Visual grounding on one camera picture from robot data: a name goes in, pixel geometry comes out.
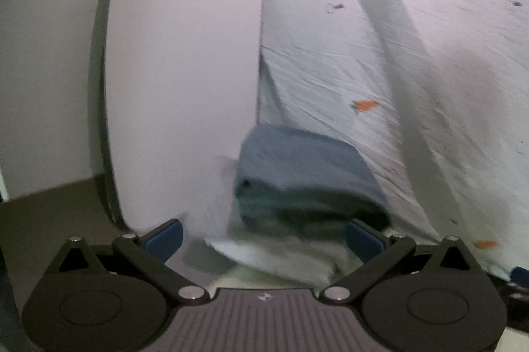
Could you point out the white rounded headboard panel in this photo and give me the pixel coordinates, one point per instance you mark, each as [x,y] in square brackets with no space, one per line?
[181,90]

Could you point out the blue denim jeans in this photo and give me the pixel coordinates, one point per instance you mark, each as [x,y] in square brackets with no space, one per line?
[291,181]

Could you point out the white carrot print bedsheet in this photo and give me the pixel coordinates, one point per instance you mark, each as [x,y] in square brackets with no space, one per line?
[433,93]

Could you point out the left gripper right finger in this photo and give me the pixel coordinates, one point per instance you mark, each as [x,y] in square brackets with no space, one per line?
[380,256]

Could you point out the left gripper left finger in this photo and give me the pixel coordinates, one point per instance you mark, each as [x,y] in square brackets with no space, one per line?
[145,257]

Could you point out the white folded garment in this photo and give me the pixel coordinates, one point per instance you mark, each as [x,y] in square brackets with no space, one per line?
[312,260]

